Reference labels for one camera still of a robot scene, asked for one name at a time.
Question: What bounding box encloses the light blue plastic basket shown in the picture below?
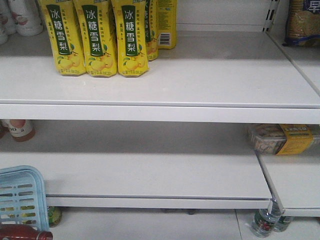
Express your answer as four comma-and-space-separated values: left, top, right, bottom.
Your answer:
0, 165, 50, 231

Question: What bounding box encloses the red white coca-cola bottle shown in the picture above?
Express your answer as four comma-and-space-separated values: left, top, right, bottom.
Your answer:
0, 224, 54, 240

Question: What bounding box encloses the white metal shelf unit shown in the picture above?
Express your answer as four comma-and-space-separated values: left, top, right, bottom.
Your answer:
0, 0, 320, 240

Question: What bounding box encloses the yellow pear drink bottle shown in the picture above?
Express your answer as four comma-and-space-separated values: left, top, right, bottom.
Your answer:
38, 0, 87, 76
157, 0, 178, 50
73, 0, 118, 78
111, 0, 149, 77
144, 0, 158, 62

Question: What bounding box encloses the clear cookie box yellow label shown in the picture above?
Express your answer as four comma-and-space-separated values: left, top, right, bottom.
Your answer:
246, 123, 320, 155

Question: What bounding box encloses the orange juice bottle t100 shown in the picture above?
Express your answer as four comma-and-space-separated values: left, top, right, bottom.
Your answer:
1, 119, 36, 142

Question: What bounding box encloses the clear water bottle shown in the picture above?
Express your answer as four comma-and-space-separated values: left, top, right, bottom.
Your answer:
250, 208, 281, 238

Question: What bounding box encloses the white peach drink bottle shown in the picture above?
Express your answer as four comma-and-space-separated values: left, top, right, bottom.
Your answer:
8, 0, 43, 37

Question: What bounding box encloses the biscuit bag blue yellow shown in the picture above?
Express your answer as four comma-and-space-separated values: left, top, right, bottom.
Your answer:
284, 0, 320, 47

